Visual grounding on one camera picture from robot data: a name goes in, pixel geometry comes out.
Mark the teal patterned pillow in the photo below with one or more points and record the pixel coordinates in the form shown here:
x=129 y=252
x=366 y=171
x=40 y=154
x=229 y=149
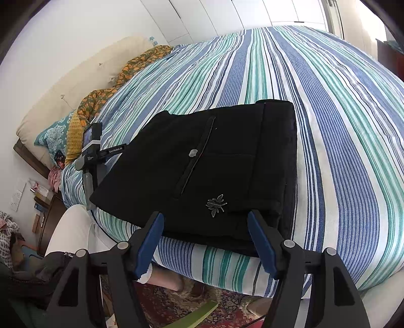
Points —
x=52 y=135

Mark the black pants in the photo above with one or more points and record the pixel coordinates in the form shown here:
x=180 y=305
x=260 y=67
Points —
x=151 y=176

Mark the white wall socket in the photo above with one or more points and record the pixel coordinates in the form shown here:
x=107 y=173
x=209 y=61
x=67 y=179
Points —
x=17 y=197

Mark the white patterned cloth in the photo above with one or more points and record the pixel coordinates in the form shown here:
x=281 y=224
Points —
x=8 y=236

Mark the green plastic strip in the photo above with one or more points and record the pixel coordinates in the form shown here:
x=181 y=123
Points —
x=195 y=313

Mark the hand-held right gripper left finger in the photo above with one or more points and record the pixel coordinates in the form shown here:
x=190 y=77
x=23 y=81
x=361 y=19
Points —
x=150 y=246

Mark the white built-in wardrobe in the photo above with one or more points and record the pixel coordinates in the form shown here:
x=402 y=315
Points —
x=221 y=19

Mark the pink cloth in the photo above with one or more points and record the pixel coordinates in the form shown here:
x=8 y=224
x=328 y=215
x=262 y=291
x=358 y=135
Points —
x=54 y=179

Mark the dark wooden nightstand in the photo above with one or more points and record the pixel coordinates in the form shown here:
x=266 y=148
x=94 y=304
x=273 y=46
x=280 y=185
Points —
x=50 y=220

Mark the cream padded headboard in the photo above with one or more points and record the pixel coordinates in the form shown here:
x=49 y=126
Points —
x=63 y=97

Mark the person's white trouser leg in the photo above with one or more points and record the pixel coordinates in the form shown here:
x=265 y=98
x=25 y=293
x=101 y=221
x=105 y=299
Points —
x=75 y=227

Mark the dark grey bag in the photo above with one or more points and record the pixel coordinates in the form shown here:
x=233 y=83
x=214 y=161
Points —
x=41 y=271

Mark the orange floral blanket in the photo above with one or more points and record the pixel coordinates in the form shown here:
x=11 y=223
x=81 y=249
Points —
x=94 y=101

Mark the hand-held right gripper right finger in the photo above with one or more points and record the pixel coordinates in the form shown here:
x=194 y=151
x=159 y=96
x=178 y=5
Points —
x=260 y=242

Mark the dark wooden dresser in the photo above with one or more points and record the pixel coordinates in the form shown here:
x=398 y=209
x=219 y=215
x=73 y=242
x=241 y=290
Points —
x=393 y=60

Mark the dark printed pouch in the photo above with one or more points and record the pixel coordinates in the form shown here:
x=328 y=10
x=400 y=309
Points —
x=59 y=157

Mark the striped blue green bed sheet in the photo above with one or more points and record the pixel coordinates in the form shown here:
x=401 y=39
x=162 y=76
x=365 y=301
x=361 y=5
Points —
x=331 y=142

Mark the dark wooden bed frame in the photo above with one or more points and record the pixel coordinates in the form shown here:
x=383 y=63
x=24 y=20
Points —
x=30 y=157

